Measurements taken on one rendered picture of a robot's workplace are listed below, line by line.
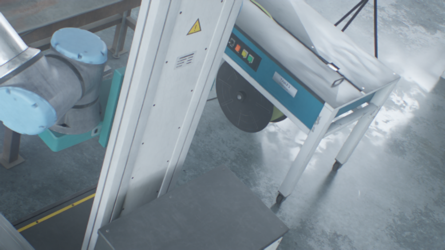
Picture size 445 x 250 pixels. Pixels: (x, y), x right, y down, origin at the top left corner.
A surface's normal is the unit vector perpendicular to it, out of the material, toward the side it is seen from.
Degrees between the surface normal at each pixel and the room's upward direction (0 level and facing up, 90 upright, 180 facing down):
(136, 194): 90
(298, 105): 90
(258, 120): 90
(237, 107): 90
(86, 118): 70
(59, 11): 0
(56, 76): 27
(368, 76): 0
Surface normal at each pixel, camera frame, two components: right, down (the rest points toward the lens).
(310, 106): -0.71, 0.31
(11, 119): -0.34, 0.61
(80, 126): 0.50, 0.42
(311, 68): 0.28, -0.70
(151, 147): 0.66, 0.63
